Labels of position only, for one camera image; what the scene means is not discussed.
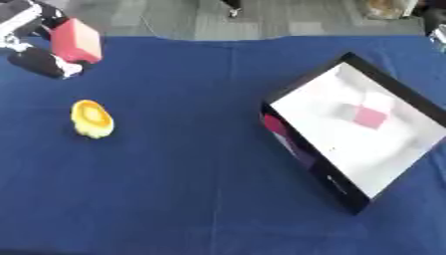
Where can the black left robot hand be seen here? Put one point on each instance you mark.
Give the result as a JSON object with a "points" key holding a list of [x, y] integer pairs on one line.
{"points": [[38, 61]]}

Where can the red rectangular block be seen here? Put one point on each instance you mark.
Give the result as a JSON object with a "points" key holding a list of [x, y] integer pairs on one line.
{"points": [[75, 41]]}

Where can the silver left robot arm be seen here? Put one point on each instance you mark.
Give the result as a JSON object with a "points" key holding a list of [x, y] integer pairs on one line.
{"points": [[16, 23]]}

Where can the black box with white inside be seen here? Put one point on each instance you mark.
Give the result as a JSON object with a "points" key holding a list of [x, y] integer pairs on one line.
{"points": [[354, 132]]}

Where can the yellow toy fruit half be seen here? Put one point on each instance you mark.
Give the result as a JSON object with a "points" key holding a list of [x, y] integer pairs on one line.
{"points": [[91, 119]]}

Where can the tan bag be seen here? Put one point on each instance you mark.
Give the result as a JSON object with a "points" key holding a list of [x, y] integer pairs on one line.
{"points": [[384, 8]]}

